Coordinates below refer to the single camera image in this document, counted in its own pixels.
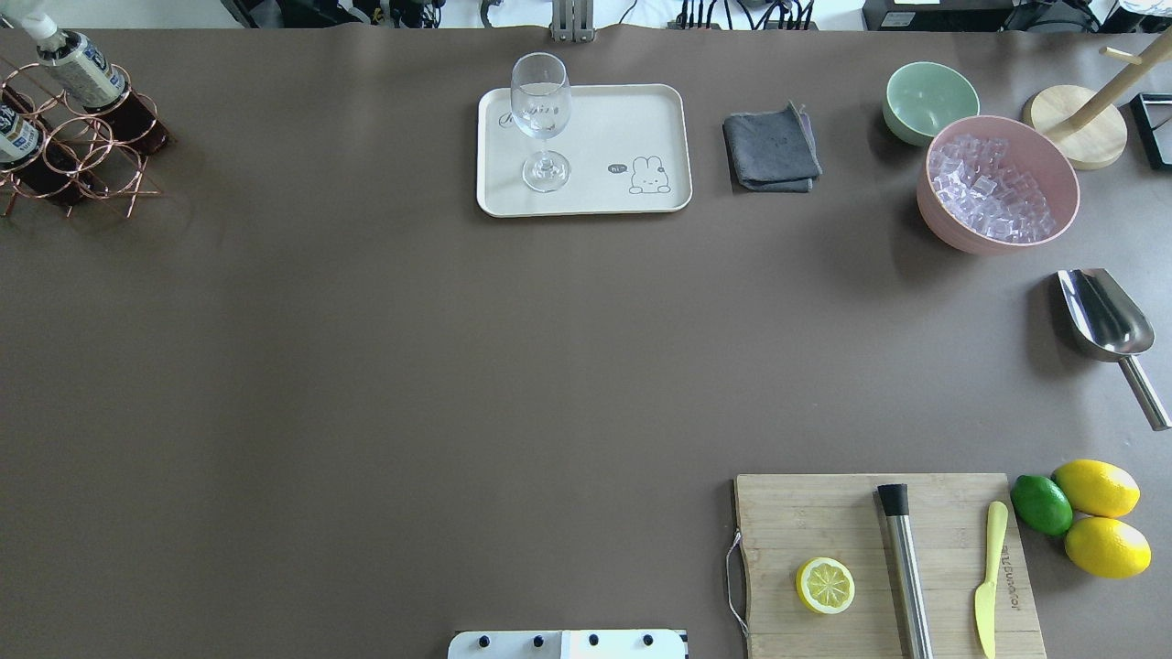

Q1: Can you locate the aluminium frame post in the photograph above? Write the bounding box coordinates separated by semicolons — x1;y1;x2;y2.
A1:
548;0;597;43

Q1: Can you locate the green bowl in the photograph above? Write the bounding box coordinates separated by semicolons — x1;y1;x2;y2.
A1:
883;61;981;147

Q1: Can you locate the black picture frame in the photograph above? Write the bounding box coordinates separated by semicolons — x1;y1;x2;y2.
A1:
1129;91;1171;172

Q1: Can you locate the green lime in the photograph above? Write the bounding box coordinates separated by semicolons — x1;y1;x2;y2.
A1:
1010;474;1074;537

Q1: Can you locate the whole yellow lemon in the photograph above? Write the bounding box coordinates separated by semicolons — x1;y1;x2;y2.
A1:
1051;458;1140;519
1064;516;1152;579

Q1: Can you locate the steel muddler black tip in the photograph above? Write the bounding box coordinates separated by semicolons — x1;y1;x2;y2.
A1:
875;483;935;658

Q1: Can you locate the copper wire bottle basket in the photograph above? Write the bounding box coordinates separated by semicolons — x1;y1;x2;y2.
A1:
4;56;171;220

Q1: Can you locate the clear wine glass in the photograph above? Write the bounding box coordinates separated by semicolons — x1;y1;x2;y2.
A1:
510;50;572;193

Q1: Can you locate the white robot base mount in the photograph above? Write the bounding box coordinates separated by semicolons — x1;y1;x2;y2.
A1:
447;627;689;658

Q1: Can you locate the steel ice scoop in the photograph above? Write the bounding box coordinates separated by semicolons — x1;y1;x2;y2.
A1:
1056;269;1168;432

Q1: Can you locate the bamboo cutting board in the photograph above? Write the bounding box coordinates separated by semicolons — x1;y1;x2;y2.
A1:
733;474;1010;658

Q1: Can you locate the wooden cup stand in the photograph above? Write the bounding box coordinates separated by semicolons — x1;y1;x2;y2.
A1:
1022;32;1171;170

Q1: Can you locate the cream rabbit tray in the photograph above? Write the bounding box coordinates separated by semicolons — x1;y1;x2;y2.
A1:
473;84;691;218

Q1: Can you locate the half lemon slice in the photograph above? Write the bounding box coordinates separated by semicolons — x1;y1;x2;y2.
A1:
795;557;856;616

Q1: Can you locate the tea bottle white cap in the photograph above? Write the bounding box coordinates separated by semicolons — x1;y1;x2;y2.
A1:
18;11;170;156

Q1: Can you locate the grey folded cloth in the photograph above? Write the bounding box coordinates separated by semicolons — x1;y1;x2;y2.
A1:
722;102;823;193

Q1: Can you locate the clear ice cubes pile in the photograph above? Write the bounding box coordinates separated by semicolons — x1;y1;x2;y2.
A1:
927;134;1058;243

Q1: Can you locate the pink bowl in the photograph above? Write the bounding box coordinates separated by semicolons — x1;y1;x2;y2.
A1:
917;115;1081;254

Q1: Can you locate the yellow plastic knife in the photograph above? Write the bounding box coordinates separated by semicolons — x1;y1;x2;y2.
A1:
972;501;1008;658

